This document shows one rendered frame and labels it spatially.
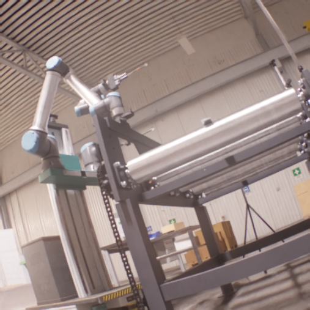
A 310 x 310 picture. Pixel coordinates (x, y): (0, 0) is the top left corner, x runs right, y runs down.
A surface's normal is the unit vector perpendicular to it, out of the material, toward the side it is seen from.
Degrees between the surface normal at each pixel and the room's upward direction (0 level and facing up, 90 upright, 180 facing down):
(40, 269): 90
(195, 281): 90
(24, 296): 90
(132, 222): 90
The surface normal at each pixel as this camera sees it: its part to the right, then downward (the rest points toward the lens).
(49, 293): -0.54, -0.08
